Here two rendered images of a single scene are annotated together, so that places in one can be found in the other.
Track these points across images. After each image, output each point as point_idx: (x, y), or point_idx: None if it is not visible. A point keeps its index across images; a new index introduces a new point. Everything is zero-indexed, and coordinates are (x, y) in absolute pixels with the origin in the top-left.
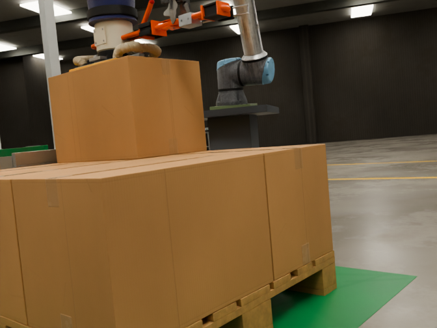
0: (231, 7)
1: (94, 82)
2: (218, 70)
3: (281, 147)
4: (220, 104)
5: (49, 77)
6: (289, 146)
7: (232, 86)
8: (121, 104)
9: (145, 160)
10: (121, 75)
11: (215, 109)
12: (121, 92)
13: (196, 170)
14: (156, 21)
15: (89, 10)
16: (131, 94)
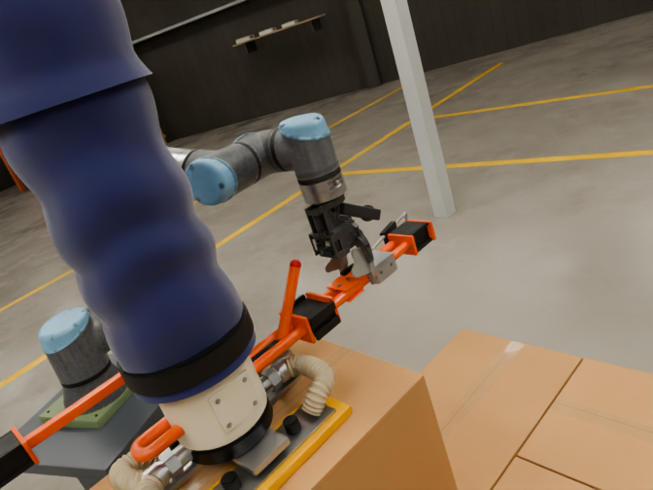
0: (395, 224)
1: (354, 489)
2: (67, 350)
3: (469, 357)
4: (105, 403)
5: None
6: (449, 353)
7: (106, 361)
8: (425, 467)
9: (544, 483)
10: (417, 418)
11: (107, 416)
12: (423, 445)
13: None
14: (325, 295)
15: (210, 357)
16: (440, 432)
